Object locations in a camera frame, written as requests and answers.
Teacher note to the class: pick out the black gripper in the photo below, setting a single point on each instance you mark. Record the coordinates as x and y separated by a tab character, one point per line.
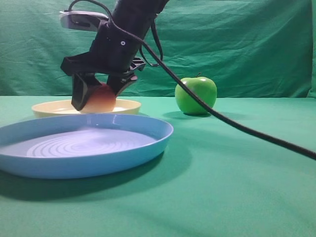
110	53

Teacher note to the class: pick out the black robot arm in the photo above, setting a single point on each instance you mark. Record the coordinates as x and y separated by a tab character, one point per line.
136	17

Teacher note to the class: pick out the yellow plate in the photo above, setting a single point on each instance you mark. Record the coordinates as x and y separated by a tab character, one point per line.
64	107

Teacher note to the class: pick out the blue plate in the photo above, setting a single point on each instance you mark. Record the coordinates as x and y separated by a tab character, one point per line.
80	146

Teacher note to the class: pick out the green apple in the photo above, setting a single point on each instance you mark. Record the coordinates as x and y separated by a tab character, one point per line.
202	87

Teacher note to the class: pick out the green table cloth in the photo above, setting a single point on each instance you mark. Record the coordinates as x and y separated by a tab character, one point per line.
212	181

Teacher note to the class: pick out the green backdrop cloth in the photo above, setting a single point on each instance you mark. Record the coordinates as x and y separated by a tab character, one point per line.
250	48

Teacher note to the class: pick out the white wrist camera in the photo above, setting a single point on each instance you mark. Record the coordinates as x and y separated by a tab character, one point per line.
82	20

